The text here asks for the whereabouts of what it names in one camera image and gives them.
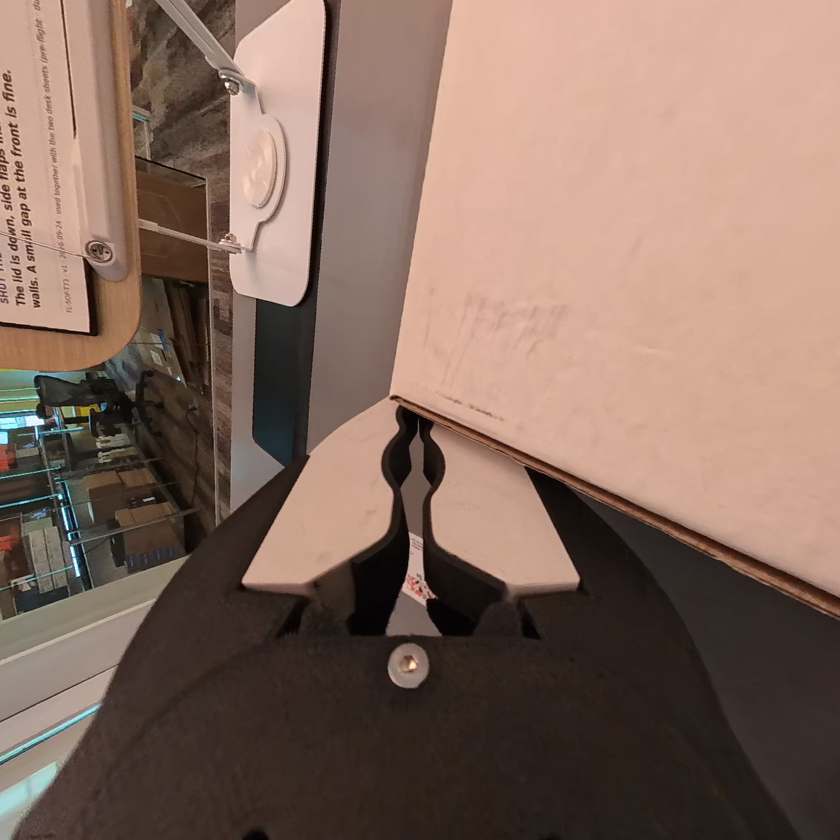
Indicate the brown cardboard carton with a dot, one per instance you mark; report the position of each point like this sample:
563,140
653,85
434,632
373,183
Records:
118,485
148,535

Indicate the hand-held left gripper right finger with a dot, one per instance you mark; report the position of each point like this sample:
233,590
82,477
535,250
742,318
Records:
492,525

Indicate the brown wooden cabinet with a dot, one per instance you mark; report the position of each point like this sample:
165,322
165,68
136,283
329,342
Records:
172,220

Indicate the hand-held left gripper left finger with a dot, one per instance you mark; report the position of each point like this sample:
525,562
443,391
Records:
328,499

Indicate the black office chair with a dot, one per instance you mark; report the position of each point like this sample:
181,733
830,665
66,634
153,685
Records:
65,388

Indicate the white cardboard box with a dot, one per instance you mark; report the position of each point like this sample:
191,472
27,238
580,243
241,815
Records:
623,229

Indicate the wooden document stand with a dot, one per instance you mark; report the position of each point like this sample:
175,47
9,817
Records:
119,315

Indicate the printed instruction sheet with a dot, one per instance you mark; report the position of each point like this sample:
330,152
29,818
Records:
39,197

